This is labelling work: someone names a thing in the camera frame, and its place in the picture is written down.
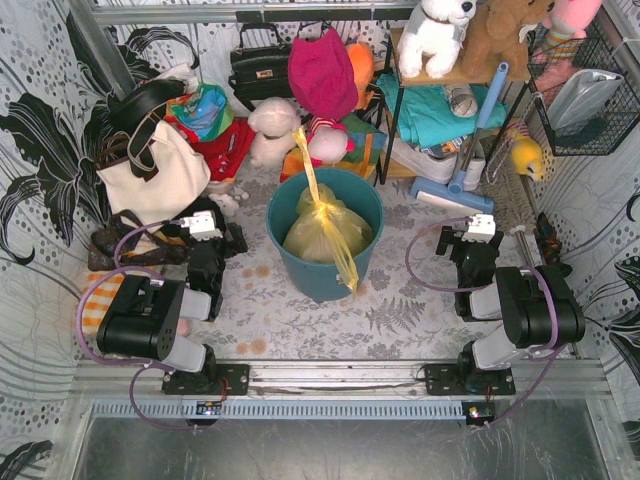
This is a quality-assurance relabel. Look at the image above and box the black orange toy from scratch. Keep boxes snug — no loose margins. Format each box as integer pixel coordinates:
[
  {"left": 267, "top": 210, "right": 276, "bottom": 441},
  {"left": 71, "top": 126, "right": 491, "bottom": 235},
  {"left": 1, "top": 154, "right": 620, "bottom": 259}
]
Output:
[{"left": 534, "top": 212, "right": 573, "bottom": 278}]

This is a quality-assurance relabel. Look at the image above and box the white pink plush doll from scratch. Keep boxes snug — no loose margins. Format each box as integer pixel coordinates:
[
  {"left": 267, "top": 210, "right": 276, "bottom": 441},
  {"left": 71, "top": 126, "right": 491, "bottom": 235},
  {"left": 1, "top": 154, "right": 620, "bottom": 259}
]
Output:
[{"left": 307, "top": 116, "right": 355, "bottom": 167}]

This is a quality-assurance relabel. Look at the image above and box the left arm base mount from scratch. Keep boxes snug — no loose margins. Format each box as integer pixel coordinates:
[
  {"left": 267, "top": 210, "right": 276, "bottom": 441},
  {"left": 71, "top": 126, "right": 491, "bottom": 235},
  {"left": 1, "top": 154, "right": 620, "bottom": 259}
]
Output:
[{"left": 161, "top": 363, "right": 250, "bottom": 396}]

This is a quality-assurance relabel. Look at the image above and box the silver foil pouch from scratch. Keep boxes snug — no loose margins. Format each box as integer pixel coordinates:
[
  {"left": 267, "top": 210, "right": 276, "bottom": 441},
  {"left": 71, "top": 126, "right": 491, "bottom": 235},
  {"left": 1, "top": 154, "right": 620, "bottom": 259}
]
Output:
[{"left": 547, "top": 69, "right": 624, "bottom": 130}]

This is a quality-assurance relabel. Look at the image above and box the brown dog plush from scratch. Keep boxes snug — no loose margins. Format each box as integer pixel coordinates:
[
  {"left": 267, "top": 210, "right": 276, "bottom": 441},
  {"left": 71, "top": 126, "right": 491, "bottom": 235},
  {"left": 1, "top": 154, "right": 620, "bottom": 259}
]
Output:
[{"left": 461, "top": 0, "right": 555, "bottom": 78}]

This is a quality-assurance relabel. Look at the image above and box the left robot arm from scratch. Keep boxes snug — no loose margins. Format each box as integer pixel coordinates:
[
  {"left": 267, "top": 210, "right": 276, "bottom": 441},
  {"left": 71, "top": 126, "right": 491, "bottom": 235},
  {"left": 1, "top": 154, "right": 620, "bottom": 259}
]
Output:
[{"left": 96, "top": 223, "right": 248, "bottom": 391}]

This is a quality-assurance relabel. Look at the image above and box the rainbow striped cloth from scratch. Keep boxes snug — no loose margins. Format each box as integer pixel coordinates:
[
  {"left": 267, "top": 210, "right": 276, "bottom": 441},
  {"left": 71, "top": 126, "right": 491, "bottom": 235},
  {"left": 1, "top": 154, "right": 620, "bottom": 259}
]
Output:
[{"left": 306, "top": 113, "right": 387, "bottom": 178}]

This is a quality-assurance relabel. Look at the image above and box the magenta cloth bag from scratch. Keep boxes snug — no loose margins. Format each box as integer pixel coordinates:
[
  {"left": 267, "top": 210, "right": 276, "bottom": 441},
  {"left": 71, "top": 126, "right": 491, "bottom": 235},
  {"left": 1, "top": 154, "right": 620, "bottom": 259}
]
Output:
[{"left": 288, "top": 27, "right": 358, "bottom": 120}]

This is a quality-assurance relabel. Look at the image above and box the teal trash bin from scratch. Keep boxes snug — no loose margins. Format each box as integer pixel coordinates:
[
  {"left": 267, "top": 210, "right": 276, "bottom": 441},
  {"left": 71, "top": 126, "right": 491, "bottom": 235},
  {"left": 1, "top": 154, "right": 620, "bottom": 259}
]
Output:
[{"left": 266, "top": 168, "right": 385, "bottom": 303}]

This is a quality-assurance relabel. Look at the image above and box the black round hat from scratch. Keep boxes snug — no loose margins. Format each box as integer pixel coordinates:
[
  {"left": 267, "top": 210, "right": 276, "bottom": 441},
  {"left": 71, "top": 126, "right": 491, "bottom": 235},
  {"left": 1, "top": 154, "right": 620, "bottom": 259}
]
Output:
[{"left": 108, "top": 78, "right": 186, "bottom": 131}]

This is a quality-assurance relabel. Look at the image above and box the orange checkered cloth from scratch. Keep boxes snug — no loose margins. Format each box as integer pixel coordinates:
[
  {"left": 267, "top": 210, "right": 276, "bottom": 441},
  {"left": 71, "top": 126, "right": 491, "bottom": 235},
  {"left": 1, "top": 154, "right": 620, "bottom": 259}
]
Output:
[{"left": 81, "top": 274, "right": 124, "bottom": 337}]

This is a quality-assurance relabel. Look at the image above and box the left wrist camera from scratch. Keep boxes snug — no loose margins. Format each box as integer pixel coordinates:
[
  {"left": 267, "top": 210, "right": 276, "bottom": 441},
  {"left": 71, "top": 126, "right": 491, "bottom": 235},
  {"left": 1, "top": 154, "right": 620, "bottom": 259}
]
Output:
[{"left": 179, "top": 210, "right": 222, "bottom": 241}]

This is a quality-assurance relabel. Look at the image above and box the pink glasses case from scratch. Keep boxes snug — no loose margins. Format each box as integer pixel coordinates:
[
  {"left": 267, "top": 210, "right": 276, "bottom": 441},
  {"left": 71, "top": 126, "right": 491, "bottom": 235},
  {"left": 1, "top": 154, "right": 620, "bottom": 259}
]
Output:
[{"left": 176, "top": 317, "right": 192, "bottom": 337}]

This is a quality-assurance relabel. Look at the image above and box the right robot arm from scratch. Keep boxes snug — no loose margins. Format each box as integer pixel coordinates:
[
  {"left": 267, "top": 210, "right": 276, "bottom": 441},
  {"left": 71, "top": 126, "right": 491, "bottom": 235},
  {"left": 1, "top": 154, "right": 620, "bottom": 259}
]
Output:
[{"left": 436, "top": 226, "right": 586, "bottom": 380}]

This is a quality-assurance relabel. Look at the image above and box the wooden metal shelf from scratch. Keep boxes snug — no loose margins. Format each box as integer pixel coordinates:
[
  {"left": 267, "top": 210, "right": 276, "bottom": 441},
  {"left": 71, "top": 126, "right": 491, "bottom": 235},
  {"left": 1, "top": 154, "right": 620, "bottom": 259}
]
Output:
[{"left": 375, "top": 28, "right": 503, "bottom": 185}]

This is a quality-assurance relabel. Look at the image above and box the colourful printed bag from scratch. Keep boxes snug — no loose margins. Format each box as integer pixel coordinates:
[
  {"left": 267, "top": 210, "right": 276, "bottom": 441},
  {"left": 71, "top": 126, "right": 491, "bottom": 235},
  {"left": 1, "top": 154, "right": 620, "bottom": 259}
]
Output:
[{"left": 164, "top": 84, "right": 234, "bottom": 143}]

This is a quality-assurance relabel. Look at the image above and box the pink plush toy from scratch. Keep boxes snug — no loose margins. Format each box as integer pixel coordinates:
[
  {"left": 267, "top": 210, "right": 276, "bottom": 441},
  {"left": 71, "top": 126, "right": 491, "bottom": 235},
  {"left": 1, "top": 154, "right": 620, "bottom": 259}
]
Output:
[{"left": 531, "top": 0, "right": 603, "bottom": 92}]

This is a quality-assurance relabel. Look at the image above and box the yellow trash bag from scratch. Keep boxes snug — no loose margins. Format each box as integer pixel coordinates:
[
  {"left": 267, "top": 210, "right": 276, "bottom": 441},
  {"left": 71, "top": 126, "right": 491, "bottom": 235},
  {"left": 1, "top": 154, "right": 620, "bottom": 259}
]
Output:
[{"left": 283, "top": 128, "right": 374, "bottom": 294}]

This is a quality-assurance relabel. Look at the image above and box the beige dust mop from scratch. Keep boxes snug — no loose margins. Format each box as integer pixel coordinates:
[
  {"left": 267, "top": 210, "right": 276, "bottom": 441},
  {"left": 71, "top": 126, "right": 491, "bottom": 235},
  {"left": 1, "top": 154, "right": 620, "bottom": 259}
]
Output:
[{"left": 481, "top": 140, "right": 535, "bottom": 234}]

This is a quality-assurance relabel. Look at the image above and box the cream canvas tote bag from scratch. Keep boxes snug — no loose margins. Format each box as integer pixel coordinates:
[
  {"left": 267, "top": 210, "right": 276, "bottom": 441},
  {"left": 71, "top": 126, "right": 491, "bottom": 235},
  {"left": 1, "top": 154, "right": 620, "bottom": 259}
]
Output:
[{"left": 98, "top": 121, "right": 211, "bottom": 224}]

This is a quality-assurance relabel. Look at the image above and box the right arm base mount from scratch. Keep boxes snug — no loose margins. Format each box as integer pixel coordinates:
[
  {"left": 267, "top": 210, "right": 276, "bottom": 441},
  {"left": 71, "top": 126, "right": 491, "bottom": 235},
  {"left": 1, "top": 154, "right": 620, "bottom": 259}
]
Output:
[{"left": 422, "top": 363, "right": 516, "bottom": 396}]

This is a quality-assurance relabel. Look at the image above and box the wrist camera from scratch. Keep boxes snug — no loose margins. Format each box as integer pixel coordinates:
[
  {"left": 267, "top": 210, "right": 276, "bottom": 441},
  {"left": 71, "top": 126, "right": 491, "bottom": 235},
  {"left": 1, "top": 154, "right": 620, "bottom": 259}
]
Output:
[
  {"left": 179, "top": 210, "right": 222, "bottom": 241},
  {"left": 462, "top": 213, "right": 496, "bottom": 243}
]

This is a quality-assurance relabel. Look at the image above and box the black wire basket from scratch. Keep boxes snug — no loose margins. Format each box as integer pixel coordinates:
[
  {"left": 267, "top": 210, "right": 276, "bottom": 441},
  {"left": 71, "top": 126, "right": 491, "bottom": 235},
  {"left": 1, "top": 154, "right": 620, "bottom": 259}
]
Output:
[{"left": 528, "top": 27, "right": 626, "bottom": 157}]

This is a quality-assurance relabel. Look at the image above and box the blue floor mop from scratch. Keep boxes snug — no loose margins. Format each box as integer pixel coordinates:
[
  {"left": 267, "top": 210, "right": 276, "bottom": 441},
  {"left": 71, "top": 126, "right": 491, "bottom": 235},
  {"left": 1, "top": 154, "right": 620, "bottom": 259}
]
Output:
[{"left": 409, "top": 62, "right": 512, "bottom": 212}]

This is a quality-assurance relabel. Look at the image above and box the brown patterned bag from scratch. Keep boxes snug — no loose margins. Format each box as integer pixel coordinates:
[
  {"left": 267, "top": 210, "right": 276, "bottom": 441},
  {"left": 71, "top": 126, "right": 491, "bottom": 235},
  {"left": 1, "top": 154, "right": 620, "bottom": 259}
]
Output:
[{"left": 87, "top": 210, "right": 189, "bottom": 272}]

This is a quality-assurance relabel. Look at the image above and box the yellow duck plush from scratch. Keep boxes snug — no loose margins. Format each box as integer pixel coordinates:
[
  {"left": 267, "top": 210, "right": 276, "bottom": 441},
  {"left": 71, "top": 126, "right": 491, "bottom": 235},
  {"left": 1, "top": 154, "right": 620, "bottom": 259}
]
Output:
[{"left": 507, "top": 123, "right": 543, "bottom": 181}]

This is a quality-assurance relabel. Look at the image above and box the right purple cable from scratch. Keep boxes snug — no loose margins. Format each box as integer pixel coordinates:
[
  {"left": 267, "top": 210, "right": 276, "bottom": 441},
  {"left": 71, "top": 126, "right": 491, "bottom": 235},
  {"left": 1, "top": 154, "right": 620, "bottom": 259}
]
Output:
[{"left": 404, "top": 217, "right": 569, "bottom": 431}]

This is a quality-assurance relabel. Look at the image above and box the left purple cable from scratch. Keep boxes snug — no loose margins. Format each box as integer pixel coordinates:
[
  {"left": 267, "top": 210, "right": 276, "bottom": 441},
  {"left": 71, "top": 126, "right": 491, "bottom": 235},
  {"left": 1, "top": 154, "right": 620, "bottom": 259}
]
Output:
[{"left": 74, "top": 217, "right": 221, "bottom": 431}]

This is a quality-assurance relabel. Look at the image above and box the black leather handbag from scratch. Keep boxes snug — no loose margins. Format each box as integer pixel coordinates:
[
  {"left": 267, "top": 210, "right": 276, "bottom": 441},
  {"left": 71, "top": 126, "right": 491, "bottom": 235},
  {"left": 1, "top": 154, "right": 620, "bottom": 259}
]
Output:
[{"left": 228, "top": 22, "right": 294, "bottom": 112}]

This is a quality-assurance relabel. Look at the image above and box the cream plush bear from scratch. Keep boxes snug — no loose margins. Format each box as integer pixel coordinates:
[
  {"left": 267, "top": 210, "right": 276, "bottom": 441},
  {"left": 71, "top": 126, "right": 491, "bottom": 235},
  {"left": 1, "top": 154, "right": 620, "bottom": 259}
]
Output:
[{"left": 248, "top": 97, "right": 301, "bottom": 168}]

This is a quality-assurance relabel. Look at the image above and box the purple cable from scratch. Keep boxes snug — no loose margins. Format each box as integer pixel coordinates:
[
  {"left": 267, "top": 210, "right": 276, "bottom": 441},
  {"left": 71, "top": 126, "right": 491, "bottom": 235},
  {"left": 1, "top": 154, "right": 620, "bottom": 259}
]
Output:
[
  {"left": 404, "top": 217, "right": 569, "bottom": 431},
  {"left": 74, "top": 217, "right": 221, "bottom": 431}
]

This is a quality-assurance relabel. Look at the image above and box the teal folded cloth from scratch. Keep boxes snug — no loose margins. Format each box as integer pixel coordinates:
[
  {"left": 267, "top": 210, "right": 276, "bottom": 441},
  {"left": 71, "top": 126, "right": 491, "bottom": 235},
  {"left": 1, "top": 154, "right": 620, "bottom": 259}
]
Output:
[{"left": 376, "top": 74, "right": 507, "bottom": 148}]

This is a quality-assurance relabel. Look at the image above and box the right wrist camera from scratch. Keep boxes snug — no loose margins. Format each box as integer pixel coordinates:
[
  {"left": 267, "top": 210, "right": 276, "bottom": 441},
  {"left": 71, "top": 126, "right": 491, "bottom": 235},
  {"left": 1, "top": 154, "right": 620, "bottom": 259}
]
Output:
[{"left": 462, "top": 213, "right": 496, "bottom": 243}]

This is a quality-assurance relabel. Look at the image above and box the orange plush toy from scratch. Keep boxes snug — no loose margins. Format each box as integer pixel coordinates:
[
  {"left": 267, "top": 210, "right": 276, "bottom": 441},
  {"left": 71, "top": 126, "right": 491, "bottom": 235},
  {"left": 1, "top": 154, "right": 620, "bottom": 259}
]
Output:
[{"left": 346, "top": 43, "right": 374, "bottom": 110}]

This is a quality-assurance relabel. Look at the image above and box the white husky plush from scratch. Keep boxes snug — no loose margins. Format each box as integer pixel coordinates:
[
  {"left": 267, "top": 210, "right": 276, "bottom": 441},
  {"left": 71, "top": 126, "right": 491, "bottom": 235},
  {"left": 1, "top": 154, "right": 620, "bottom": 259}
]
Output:
[{"left": 397, "top": 0, "right": 477, "bottom": 79}]

